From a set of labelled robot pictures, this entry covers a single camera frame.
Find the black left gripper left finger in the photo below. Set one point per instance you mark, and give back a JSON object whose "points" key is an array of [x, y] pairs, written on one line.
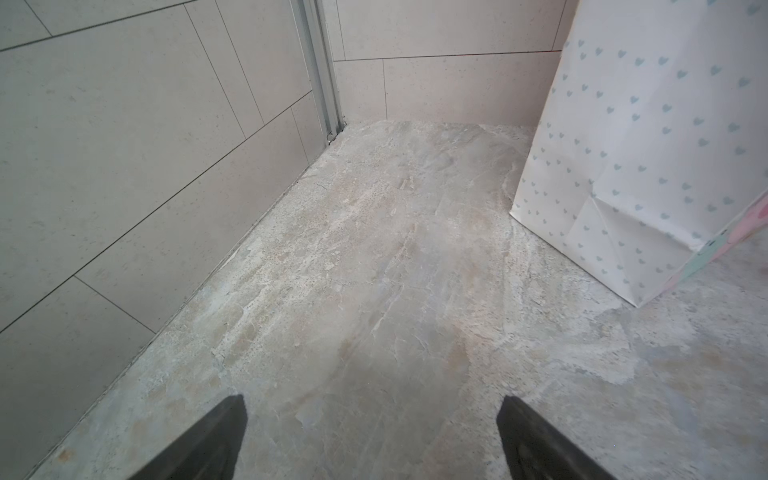
{"points": [[209, 449]]}

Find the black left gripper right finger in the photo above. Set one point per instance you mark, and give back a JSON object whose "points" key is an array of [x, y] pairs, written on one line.
{"points": [[535, 449]]}

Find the white cartoon animal paper bag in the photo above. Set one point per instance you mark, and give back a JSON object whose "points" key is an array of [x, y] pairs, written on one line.
{"points": [[650, 158]]}

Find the aluminium left corner profile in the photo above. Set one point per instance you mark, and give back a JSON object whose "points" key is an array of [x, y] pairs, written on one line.
{"points": [[316, 48]]}

